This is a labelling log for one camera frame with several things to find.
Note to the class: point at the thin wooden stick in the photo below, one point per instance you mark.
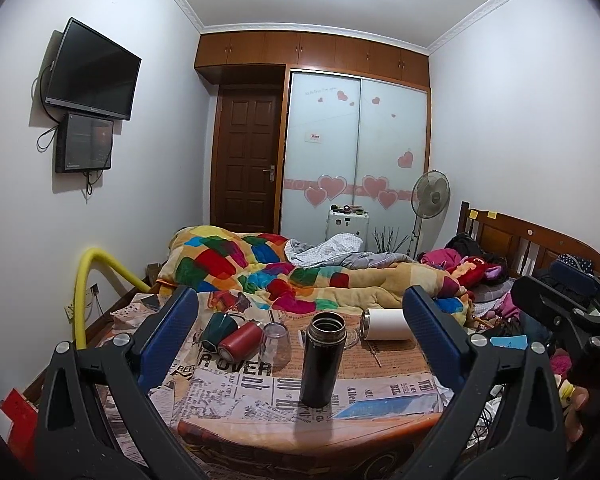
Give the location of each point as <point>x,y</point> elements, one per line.
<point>376,356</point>

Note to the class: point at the wall-mounted black television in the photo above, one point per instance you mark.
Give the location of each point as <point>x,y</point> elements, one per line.
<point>92,72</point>

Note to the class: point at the black thermos cup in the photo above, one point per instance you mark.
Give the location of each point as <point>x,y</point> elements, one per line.
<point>322,360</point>

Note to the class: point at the green faceted cup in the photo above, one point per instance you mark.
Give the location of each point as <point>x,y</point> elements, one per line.
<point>215,332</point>

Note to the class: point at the clear glass cup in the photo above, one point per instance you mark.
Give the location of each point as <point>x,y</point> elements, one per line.
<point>275,347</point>

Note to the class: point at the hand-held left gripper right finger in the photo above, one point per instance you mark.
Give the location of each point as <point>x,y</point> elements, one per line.
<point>430,332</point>

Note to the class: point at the black bag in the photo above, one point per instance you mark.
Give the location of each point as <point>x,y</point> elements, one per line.
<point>465,246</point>

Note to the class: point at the pink clothing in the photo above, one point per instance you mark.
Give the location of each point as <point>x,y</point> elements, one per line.
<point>440,259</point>

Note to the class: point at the wooden bed headboard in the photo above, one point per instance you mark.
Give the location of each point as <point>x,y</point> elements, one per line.
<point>510,235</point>

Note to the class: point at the clear glass dish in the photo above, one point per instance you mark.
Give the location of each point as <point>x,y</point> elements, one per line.
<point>352,338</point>

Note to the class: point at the red plush toy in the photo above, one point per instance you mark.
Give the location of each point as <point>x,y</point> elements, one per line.
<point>475,267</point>

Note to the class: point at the small wall-mounted monitor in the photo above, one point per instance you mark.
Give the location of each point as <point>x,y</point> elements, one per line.
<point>84,142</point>

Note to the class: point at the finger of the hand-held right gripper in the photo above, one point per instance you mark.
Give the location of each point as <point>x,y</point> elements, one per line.
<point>545,294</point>

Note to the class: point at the wall power socket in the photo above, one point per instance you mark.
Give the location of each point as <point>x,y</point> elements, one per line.
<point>71,311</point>

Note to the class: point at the frosted wardrobe with heart stickers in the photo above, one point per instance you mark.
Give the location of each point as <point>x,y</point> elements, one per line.
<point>355,150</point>

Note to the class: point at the grey crumpled bedding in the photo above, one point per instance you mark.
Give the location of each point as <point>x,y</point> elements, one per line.
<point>330,250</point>

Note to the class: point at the red box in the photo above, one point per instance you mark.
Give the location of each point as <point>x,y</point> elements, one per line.
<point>20,415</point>

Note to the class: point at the yellow foam tube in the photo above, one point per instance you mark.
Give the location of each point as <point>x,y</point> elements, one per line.
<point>82,290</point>

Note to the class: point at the small white appliance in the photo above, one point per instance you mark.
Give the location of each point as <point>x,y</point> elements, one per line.
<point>347,227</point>

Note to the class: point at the newspaper print tablecloth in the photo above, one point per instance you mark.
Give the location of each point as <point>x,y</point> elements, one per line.
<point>250,385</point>

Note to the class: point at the brown wooden door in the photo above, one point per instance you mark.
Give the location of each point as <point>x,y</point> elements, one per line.
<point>245,160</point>

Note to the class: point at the dried branches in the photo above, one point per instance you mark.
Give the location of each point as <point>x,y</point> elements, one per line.
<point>387,241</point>

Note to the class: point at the colourful patchwork blanket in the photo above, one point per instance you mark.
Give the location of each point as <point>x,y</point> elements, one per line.
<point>215,255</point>

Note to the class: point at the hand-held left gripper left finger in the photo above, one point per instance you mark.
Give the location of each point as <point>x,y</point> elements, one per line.
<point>172,330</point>

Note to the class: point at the wooden table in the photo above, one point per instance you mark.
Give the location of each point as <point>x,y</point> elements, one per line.
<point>305,432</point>

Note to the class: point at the brown overhead wooden cabinets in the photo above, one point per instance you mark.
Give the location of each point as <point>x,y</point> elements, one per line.
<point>310,50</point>

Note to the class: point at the standing electric fan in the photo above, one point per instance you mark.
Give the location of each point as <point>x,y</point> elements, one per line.
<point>431,195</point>

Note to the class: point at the navy dotted cloth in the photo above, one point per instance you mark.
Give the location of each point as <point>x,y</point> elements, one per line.
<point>575,262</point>

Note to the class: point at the red thermos cup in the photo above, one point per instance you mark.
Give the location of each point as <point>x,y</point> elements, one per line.
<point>240,341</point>

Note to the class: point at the white thermos cup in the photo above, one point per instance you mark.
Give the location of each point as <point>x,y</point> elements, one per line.
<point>390,325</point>

